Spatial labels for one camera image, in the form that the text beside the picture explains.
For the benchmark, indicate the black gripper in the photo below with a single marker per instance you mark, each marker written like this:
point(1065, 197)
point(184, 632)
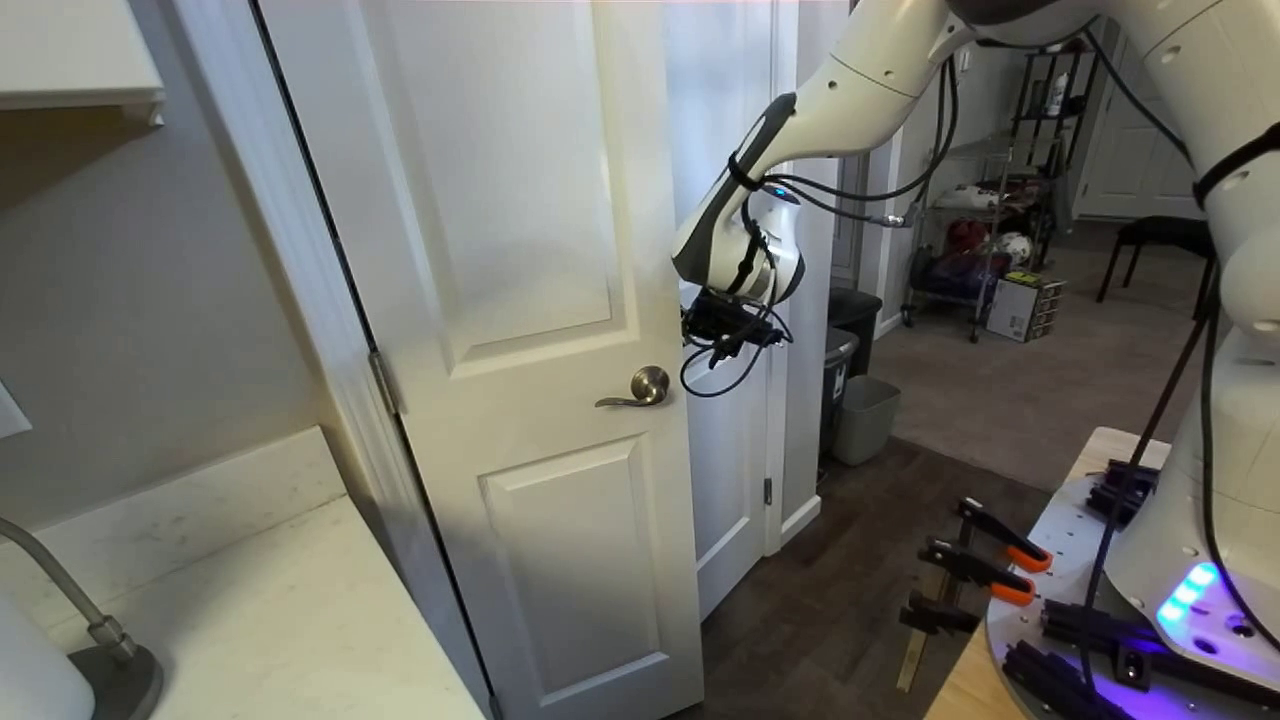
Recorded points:
point(721, 319)

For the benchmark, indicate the white panelled pantry door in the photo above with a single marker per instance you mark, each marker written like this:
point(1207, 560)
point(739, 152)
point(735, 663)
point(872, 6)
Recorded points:
point(535, 201)
point(724, 464)

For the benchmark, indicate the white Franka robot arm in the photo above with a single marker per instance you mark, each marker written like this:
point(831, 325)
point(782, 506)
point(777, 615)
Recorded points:
point(866, 82)

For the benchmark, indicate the metal door hinge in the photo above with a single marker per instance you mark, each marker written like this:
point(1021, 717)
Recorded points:
point(764, 491)
point(384, 382)

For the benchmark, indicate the grey waste bin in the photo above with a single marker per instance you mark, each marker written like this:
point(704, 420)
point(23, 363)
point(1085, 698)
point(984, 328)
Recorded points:
point(866, 420)

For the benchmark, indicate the cluttered black shelving rack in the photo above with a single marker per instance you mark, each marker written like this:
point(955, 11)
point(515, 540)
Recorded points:
point(974, 253)

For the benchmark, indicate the printed cardboard box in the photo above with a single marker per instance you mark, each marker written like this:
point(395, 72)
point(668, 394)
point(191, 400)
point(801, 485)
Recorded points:
point(1026, 310)

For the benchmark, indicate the orange tipped black clamp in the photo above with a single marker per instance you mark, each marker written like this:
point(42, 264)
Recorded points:
point(1000, 529)
point(980, 570)

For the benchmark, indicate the all black bar clamp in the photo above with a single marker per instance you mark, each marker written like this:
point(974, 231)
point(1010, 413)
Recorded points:
point(942, 619)

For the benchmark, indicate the black stool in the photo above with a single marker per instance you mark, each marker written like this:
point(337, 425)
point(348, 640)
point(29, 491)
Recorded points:
point(1161, 233)

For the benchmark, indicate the white kitchen counter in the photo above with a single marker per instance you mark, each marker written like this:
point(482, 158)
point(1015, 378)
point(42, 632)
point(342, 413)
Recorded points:
point(264, 602)

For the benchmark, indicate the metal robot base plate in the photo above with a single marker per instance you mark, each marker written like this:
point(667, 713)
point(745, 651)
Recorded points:
point(1065, 560)

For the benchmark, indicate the black base mounting bracket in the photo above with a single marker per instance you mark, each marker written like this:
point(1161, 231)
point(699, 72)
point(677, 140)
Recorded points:
point(1102, 632)
point(1065, 680)
point(1120, 492)

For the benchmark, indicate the white wall cabinet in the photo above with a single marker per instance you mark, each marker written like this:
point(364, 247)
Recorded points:
point(74, 44)

